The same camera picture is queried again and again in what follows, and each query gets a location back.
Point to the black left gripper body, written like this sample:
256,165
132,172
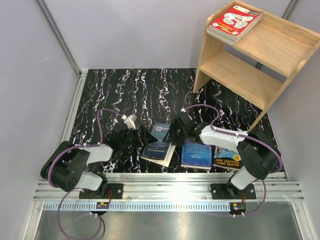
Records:
130,139

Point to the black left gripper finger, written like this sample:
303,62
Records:
152,139
142,139

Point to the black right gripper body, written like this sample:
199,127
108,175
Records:
180,137

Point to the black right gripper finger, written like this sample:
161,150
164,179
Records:
173,128
169,137

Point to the grey-blue Nineteen Eighty-Four book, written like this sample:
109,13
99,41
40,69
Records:
159,152

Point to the blue orange sunset book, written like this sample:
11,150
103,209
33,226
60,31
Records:
197,156

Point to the purple 117-storey treehouse book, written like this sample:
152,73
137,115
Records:
228,34

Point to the red comic book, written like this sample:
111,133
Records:
238,16

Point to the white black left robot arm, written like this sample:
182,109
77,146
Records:
65,169

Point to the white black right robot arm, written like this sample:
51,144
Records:
258,155

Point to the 169-storey treehouse book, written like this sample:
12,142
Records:
227,159

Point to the wooden two-tier shelf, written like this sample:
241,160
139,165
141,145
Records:
248,77

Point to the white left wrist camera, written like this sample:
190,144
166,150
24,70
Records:
130,121

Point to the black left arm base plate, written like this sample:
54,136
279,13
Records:
106,191

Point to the aluminium rail frame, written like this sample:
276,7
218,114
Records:
156,95

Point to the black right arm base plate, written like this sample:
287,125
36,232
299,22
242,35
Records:
222,191

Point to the white slotted cable duct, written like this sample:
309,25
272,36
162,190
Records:
133,206

